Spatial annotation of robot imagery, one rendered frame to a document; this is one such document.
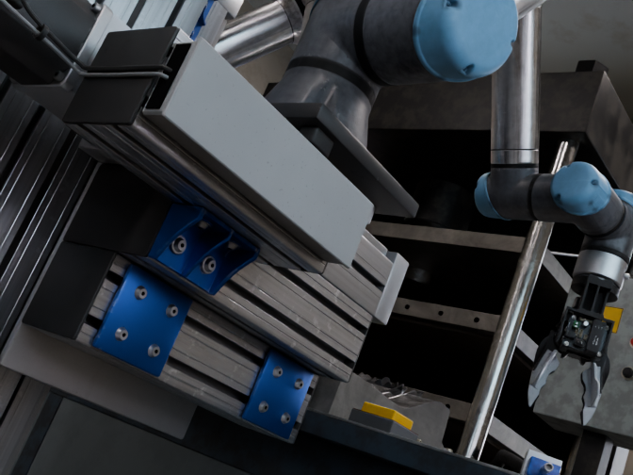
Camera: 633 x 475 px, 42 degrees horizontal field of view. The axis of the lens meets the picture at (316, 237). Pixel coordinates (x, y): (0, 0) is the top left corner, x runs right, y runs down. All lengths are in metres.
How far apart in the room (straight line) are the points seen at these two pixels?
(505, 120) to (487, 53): 0.40
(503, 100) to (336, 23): 0.41
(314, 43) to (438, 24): 0.17
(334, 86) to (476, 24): 0.17
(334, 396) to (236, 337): 0.51
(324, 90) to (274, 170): 0.29
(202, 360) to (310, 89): 0.33
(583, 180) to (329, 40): 0.45
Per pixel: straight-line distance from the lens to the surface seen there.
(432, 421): 1.67
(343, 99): 0.96
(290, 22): 1.57
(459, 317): 2.31
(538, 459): 1.24
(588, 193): 1.24
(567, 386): 2.19
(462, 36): 0.91
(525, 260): 2.22
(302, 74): 0.98
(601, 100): 2.41
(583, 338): 1.28
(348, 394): 1.43
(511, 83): 1.33
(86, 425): 1.77
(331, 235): 0.75
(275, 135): 0.68
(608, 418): 2.14
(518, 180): 1.32
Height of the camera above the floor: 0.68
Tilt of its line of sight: 16 degrees up
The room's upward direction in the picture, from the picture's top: 22 degrees clockwise
